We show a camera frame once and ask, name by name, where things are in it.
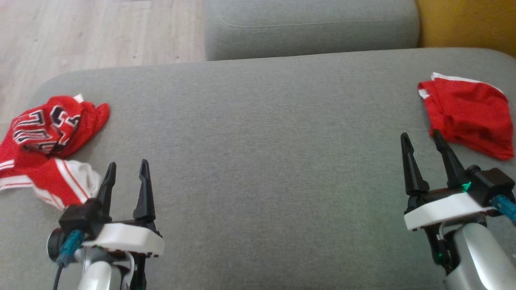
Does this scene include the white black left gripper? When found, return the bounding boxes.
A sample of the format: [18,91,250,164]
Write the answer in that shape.
[92,159,164,257]

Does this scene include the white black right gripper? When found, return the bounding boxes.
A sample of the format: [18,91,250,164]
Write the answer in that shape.
[400,130,495,231]

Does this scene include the red shorts with white trim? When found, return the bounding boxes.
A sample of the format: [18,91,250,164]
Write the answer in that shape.
[418,72,515,161]

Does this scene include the red printed basketball jersey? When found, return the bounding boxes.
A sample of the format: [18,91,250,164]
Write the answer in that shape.
[0,93,110,211]

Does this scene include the yellow sofa back cushion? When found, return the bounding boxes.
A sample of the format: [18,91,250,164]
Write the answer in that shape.
[415,0,516,58]

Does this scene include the long grey sofa seat cushion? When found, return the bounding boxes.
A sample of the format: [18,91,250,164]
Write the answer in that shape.
[205,0,420,61]

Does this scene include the right arm cable blue plug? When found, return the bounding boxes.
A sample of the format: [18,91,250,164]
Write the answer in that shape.
[493,195,516,224]

